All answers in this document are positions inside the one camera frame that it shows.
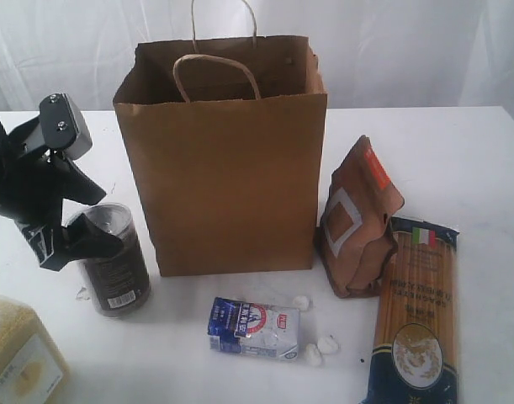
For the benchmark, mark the dark can silver pull-tab lid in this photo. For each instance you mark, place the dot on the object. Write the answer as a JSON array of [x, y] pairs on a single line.
[[120, 284]]

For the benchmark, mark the blue white salt packet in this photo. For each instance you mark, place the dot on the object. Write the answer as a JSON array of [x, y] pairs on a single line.
[[255, 330]]

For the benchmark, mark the spaghetti pack dark blue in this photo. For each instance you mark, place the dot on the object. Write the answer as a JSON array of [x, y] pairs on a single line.
[[415, 354]]

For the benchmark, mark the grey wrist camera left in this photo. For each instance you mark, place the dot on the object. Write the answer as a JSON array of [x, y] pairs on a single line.
[[63, 126]]

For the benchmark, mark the brown coffee pouch orange label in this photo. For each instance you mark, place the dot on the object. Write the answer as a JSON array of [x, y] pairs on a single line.
[[354, 238]]

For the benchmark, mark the clear bottle yellow millet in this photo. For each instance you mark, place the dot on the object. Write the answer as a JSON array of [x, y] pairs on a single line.
[[32, 368]]

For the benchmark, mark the white crumpled piece upper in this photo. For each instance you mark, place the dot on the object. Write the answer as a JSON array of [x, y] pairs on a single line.
[[301, 302]]

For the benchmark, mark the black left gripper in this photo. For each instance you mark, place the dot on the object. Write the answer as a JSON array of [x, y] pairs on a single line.
[[33, 181]]

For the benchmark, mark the brown paper shopping bag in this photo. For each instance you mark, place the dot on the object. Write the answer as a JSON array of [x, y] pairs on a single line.
[[224, 138]]

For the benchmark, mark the white crumpled piece right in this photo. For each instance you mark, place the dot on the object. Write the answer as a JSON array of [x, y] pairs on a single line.
[[328, 345]]

